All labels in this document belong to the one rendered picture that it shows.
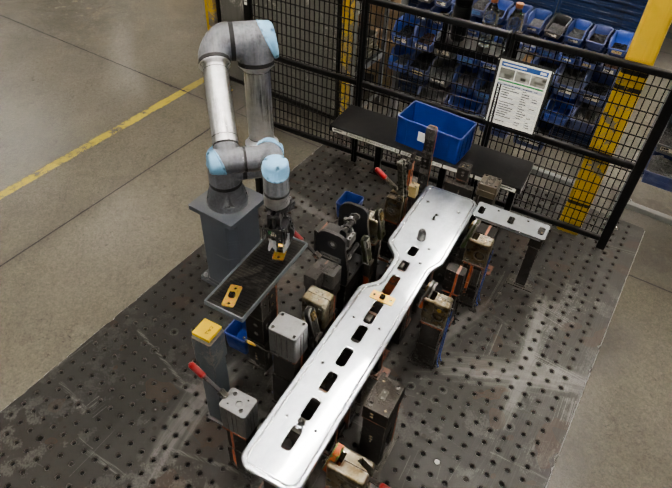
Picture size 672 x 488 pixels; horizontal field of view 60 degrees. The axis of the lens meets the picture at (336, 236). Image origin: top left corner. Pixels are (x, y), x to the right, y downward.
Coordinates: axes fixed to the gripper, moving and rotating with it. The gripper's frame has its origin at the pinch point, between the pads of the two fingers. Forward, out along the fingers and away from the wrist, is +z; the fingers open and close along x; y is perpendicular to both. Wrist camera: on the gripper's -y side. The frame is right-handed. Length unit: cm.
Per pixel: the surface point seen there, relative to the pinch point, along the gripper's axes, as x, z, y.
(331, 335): 20.6, 17.9, 17.6
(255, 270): -5.5, 1.9, 9.9
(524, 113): 80, -6, -93
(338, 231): 16.6, 2.1, -13.7
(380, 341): 36.1, 18.0, 16.6
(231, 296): -9.2, 1.0, 22.4
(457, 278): 60, 21, -19
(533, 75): 79, -23, -93
